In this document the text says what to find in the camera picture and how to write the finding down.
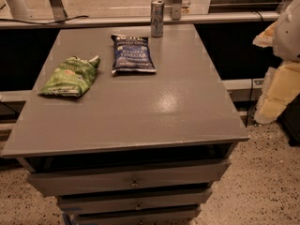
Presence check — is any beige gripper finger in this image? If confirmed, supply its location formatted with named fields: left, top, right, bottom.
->
left=254, top=61, right=300, bottom=124
left=252, top=22, right=277, bottom=48

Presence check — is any silver blue redbull can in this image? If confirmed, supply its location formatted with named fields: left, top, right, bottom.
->
left=151, top=0, right=165, bottom=38

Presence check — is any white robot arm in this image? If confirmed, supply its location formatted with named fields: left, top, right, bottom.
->
left=253, top=0, right=300, bottom=124

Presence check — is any blue salt vinegar chip bag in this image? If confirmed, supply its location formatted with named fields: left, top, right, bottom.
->
left=111, top=35, right=156, bottom=74

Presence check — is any grey drawer cabinet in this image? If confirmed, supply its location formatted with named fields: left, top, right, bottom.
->
left=0, top=23, right=250, bottom=225

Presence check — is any bottom grey drawer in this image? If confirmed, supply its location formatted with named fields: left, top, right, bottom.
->
left=75, top=205, right=201, bottom=225

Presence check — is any grey drawer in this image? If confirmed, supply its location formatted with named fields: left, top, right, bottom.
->
left=75, top=205, right=201, bottom=225
left=28, top=158, right=231, bottom=196
left=58, top=187, right=212, bottom=215

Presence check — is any green chip bag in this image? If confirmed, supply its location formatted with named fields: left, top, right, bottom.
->
left=39, top=55, right=101, bottom=97

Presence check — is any middle grey drawer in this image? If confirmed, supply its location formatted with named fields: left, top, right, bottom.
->
left=58, top=187, right=212, bottom=215

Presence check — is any top grey drawer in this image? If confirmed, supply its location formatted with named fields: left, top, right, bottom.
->
left=28, top=158, right=231, bottom=196

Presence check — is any grey metal bracket centre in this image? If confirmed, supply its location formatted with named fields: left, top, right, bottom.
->
left=171, top=0, right=182, bottom=20

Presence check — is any grey metal bracket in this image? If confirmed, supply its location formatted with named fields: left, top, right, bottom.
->
left=49, top=0, right=68, bottom=23
left=171, top=0, right=182, bottom=20

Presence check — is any grey metal rail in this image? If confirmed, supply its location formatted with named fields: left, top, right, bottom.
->
left=0, top=11, right=279, bottom=30

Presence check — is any black cable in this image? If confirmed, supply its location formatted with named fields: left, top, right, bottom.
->
left=0, top=14, right=90, bottom=25

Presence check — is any grey metal bracket left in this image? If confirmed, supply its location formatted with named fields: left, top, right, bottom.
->
left=49, top=0, right=68, bottom=23

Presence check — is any white pipe post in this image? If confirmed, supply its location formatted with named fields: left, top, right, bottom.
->
left=5, top=0, right=30, bottom=20

